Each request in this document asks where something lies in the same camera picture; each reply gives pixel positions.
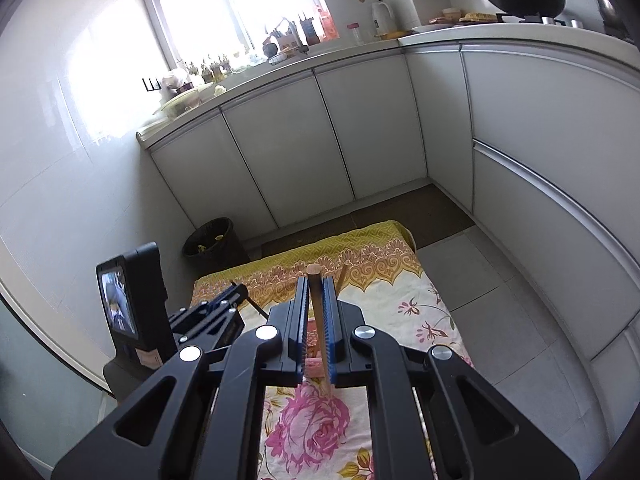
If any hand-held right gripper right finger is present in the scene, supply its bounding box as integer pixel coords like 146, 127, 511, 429
322, 276, 581, 480

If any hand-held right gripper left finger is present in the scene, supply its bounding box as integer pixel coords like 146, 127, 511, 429
50, 276, 311, 480

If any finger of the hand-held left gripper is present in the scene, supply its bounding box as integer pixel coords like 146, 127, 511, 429
170, 284, 249, 332
172, 310, 247, 357

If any round-tipped wooden chopstick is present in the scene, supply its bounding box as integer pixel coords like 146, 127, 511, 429
307, 263, 335, 397

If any pink perforated chopstick holder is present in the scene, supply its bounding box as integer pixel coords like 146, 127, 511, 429
306, 330, 325, 378

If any dark trash bin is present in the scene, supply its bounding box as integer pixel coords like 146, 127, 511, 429
182, 217, 247, 274

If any floral printed cloth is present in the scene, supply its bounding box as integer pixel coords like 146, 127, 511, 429
192, 220, 474, 480

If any dark floor mat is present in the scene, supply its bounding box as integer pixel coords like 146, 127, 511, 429
260, 182, 477, 261

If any green glass bowl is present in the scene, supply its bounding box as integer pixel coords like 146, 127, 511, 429
152, 94, 202, 119

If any row of white cabinet doors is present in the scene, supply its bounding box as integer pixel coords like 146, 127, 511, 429
150, 42, 640, 441

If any kitchen window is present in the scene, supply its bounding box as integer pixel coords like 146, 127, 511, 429
136, 0, 332, 77

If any orange bottle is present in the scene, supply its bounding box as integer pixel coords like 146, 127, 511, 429
315, 5, 341, 41

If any white plastic jug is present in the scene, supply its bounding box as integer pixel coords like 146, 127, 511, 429
371, 0, 396, 41

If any white countertop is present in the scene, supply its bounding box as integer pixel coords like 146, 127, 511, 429
136, 22, 640, 150

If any plate of food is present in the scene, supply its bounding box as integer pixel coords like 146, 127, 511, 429
459, 10, 502, 26

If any steel steamer pot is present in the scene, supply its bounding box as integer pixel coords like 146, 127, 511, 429
584, 0, 623, 37

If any wire basket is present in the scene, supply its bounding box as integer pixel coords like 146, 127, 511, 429
269, 49, 307, 67

